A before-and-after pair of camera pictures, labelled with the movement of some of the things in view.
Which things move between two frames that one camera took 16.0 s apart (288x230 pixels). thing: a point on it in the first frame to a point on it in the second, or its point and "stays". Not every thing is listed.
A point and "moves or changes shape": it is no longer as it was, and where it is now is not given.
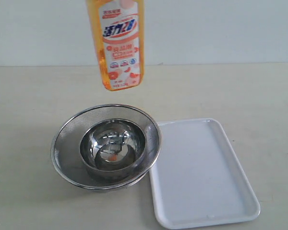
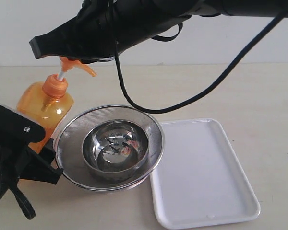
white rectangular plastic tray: (198, 178) stays
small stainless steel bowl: (113, 148) stays
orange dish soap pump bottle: (118, 29) moves or changes shape
